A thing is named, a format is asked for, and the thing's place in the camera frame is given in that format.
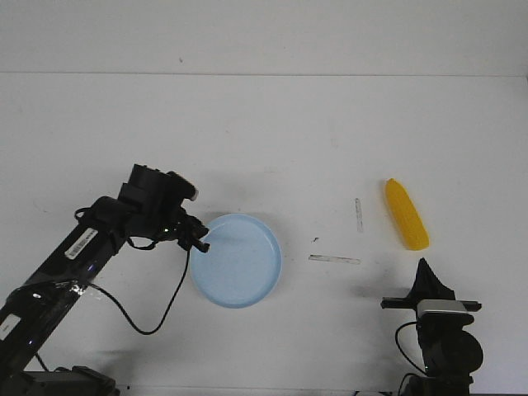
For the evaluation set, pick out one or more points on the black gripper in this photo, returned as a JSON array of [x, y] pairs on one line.
[[426, 286], [157, 215]]

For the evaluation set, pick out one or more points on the light blue round plate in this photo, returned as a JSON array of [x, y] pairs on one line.
[[243, 264]]

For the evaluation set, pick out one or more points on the yellow corn cob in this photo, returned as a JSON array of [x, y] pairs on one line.
[[407, 220]]

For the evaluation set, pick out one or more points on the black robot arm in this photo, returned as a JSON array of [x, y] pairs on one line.
[[34, 310], [450, 354]]

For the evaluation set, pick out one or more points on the clear tape strip vertical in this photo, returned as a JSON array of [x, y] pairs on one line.
[[359, 216]]

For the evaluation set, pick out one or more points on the clear tape strip horizontal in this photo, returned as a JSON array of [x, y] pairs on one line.
[[334, 259]]

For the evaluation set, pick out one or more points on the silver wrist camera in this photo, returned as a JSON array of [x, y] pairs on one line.
[[436, 309], [181, 188]]

